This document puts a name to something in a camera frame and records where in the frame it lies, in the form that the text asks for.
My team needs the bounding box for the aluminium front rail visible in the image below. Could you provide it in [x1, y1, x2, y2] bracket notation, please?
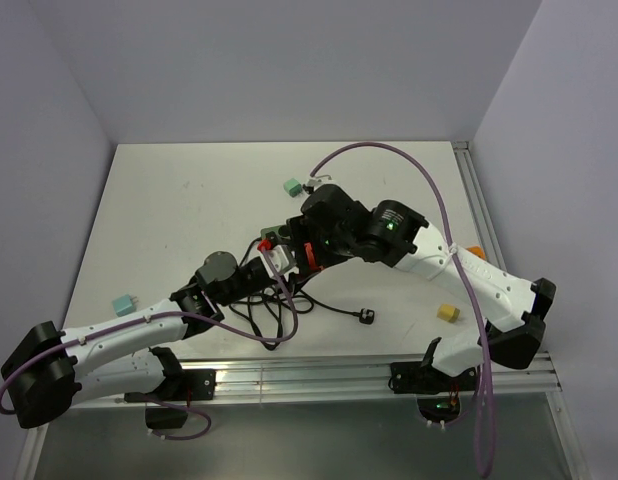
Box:
[36, 355, 562, 411]

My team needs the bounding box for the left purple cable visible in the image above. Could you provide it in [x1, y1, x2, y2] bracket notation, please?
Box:
[0, 249, 300, 441]

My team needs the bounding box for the red cube socket adapter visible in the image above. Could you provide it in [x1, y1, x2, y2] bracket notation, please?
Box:
[304, 242, 319, 271]

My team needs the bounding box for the aluminium side rail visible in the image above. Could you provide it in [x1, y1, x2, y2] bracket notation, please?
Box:
[451, 141, 507, 270]

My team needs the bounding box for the green power strip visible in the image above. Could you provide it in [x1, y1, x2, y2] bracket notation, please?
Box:
[261, 224, 291, 248]

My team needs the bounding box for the black power cable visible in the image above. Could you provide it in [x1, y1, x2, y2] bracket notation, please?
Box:
[228, 237, 377, 352]

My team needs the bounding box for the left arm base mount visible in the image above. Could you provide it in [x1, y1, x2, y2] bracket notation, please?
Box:
[123, 369, 216, 441]

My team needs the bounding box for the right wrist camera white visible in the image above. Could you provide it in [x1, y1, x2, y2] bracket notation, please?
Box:
[303, 175, 333, 195]

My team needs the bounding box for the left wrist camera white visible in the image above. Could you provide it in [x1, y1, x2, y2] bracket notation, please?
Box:
[257, 239, 296, 277]

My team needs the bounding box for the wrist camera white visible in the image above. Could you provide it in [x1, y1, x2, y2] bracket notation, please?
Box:
[257, 239, 296, 277]
[303, 175, 333, 195]

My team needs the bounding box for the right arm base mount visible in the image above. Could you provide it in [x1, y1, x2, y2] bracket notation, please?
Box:
[388, 361, 481, 426]

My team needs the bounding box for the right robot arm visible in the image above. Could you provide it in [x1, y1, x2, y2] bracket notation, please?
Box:
[286, 184, 556, 395]

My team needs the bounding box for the yellow plug adapter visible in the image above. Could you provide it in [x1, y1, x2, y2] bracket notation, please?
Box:
[436, 304, 461, 323]

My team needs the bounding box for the orange power strip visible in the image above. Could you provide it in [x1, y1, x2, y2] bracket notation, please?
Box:
[466, 246, 486, 260]

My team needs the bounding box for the teal wall charger plug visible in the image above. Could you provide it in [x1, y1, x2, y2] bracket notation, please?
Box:
[111, 294, 138, 317]

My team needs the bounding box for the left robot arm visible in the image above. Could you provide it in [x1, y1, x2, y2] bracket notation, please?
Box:
[0, 246, 297, 429]

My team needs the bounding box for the green wall charger plug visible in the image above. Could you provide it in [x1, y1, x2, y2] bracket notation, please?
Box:
[283, 178, 304, 198]

